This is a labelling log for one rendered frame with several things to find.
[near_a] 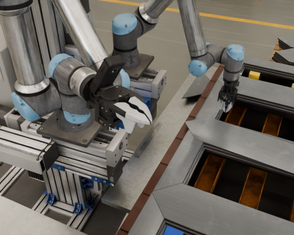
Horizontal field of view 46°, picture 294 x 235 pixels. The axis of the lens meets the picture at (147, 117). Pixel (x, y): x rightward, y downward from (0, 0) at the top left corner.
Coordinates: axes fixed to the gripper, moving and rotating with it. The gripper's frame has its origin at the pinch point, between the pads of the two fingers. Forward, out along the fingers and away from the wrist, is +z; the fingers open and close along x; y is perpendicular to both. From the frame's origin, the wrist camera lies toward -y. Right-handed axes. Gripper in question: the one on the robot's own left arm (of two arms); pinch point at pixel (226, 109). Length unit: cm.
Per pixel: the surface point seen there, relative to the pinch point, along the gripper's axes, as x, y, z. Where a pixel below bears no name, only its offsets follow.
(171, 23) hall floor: -134, -265, 86
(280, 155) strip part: 30.0, 21.2, 0.8
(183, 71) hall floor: -77, -158, 86
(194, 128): -9.4, 20.2, 0.7
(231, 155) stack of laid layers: 10.4, 27.8, 3.0
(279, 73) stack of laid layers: 19, -50, 2
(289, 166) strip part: 34.3, 25.8, 0.8
